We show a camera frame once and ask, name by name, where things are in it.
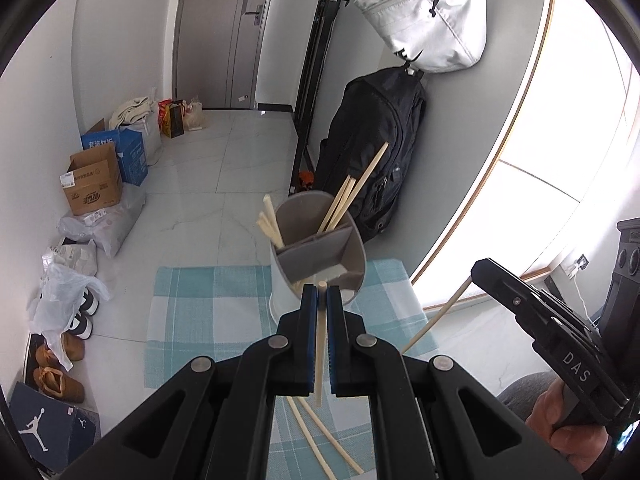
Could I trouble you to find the yellow black bag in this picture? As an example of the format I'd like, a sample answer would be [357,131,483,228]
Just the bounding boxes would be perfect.
[167,102,186,139]

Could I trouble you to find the black metal stand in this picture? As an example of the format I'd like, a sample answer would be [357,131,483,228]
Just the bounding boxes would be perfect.
[289,0,352,197]

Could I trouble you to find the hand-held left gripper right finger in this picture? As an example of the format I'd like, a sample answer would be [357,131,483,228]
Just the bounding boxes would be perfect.
[326,286,583,480]

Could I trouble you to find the person's right hand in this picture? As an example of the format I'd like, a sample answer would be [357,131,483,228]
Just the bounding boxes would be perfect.
[525,377,614,477]

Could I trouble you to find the grey door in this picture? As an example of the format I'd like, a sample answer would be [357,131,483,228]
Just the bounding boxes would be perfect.
[174,0,282,111]

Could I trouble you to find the bag of white packets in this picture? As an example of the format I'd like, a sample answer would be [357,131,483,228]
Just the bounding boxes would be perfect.
[46,239,99,287]

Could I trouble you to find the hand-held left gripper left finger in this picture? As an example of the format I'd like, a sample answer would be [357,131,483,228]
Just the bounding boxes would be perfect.
[60,284,320,480]

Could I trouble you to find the blue shoe box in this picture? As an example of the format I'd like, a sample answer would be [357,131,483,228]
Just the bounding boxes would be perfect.
[9,381,102,473]

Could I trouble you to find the black white sneakers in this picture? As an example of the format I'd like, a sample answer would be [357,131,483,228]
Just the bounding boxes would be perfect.
[69,284,100,339]

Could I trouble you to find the grey white utensil holder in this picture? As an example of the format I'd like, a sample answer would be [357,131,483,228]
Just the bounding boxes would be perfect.
[269,191,369,327]

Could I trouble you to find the brown shoes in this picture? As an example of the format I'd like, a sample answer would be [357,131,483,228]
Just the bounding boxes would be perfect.
[34,331,87,405]

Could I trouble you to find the teal checked tablecloth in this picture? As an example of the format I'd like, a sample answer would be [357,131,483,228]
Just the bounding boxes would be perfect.
[144,259,440,480]

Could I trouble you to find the blue carton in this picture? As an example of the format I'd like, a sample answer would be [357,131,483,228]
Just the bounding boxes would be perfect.
[81,127,150,187]

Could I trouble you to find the white duffel bag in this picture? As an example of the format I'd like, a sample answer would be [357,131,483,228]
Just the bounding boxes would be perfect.
[354,0,489,74]

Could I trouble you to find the clear plastic bag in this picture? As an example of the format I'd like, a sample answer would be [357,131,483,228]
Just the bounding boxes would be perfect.
[182,101,206,132]

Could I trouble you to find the grey plastic bag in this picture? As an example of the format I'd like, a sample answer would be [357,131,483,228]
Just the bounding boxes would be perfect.
[57,182,147,259]

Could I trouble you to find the person's dark trousers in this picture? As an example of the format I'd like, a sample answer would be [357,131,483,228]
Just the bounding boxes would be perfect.
[499,374,557,422]

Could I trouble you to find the white plastic bag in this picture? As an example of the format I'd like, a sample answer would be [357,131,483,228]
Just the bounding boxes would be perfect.
[27,264,110,367]

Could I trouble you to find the black backpack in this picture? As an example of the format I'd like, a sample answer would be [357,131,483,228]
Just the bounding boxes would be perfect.
[314,66,429,244]

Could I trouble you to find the wooden window frame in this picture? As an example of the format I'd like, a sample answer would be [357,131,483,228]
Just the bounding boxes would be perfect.
[409,0,640,306]

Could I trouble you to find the beige cloth bag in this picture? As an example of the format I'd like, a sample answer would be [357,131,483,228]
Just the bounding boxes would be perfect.
[108,96,157,129]

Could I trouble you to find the pale bamboo chopstick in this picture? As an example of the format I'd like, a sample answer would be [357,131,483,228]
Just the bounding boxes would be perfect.
[313,281,329,409]
[258,224,282,252]
[299,399,367,475]
[400,279,474,354]
[316,175,355,235]
[286,396,335,477]
[263,194,287,250]
[256,212,283,251]
[325,141,390,233]

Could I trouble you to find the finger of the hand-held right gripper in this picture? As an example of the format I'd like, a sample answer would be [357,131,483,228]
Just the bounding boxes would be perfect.
[471,257,597,342]

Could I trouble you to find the brown cardboard box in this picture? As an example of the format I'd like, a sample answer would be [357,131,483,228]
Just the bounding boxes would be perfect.
[60,144,124,217]

